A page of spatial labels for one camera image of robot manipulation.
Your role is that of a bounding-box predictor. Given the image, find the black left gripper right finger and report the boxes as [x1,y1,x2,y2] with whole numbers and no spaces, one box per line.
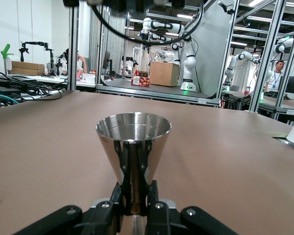
[145,180,238,235]

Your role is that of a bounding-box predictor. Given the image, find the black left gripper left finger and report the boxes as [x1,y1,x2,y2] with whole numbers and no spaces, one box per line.
[14,182,125,235]

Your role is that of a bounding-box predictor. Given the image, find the steel double cone jigger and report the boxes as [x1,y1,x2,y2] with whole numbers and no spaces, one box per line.
[95,112,172,235]

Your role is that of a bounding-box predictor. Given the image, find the red snack box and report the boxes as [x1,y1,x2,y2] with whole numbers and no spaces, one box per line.
[131,75,150,88]

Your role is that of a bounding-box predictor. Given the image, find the wooden crate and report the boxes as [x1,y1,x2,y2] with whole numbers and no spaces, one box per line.
[149,61,180,87]

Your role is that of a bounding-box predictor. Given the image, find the seated person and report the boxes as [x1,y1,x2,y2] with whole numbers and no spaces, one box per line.
[75,55,88,74]

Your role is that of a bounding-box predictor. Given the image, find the black computer monitor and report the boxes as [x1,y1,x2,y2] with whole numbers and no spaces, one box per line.
[102,50,111,71]

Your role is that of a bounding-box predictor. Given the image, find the brown cardboard box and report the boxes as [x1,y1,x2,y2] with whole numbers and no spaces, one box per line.
[11,60,45,71]
[11,68,45,76]

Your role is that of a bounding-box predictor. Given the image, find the standing man white shirt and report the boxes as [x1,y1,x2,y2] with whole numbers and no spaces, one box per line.
[264,60,285,97]

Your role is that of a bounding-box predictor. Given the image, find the green clamp on stand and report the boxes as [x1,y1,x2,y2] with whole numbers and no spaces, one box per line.
[0,43,15,75]

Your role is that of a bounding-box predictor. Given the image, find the teal cable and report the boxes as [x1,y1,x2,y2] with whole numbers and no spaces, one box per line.
[0,94,21,105]

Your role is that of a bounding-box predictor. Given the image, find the aluminium frame post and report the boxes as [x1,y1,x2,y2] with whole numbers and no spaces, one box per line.
[248,0,288,113]
[67,6,79,91]

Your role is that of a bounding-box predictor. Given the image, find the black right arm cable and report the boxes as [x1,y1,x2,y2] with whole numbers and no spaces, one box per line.
[91,4,204,45]

